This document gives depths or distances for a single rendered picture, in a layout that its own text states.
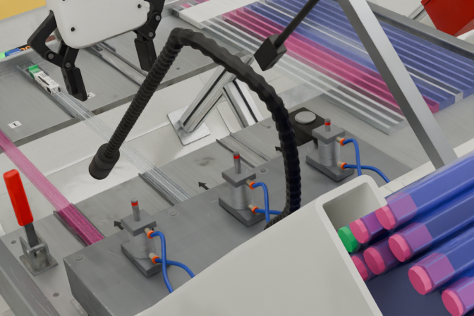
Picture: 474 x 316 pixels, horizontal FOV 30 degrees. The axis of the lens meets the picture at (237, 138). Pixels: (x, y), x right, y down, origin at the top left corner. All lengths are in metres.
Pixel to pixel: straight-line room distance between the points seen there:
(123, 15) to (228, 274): 0.67
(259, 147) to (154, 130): 1.10
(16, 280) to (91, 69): 0.48
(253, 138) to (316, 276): 0.80
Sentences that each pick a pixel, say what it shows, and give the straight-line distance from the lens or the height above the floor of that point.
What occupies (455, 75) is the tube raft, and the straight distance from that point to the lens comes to 1.19.
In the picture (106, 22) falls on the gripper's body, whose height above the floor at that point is 1.09.
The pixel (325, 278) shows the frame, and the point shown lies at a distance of 0.29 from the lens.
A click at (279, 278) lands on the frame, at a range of 0.32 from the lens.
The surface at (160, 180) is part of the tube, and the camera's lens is 1.01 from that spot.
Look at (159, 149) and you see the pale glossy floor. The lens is 2.14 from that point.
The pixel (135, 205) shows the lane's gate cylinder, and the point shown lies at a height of 1.21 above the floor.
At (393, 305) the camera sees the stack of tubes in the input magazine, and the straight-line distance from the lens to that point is 0.40.
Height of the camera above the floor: 1.95
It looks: 62 degrees down
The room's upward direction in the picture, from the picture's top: 44 degrees clockwise
